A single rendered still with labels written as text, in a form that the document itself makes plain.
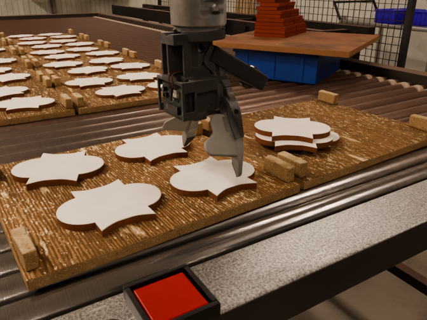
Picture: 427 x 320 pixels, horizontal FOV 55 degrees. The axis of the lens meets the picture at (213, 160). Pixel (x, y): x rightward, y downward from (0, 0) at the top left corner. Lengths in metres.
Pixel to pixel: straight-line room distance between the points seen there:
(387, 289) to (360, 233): 1.44
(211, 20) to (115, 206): 0.28
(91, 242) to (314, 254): 0.28
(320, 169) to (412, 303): 1.34
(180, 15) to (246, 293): 0.35
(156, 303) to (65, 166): 0.36
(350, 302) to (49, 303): 1.56
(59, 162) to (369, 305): 1.48
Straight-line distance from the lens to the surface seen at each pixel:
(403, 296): 2.02
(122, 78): 1.38
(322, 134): 0.80
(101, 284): 0.50
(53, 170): 0.72
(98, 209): 0.58
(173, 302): 0.45
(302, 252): 0.55
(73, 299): 0.49
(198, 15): 0.55
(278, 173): 0.67
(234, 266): 0.51
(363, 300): 1.94
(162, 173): 0.69
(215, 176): 0.65
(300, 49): 1.37
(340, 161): 0.77
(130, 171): 0.71
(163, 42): 0.57
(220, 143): 0.57
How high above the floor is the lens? 1.23
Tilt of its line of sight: 23 degrees down
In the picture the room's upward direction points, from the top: straight up
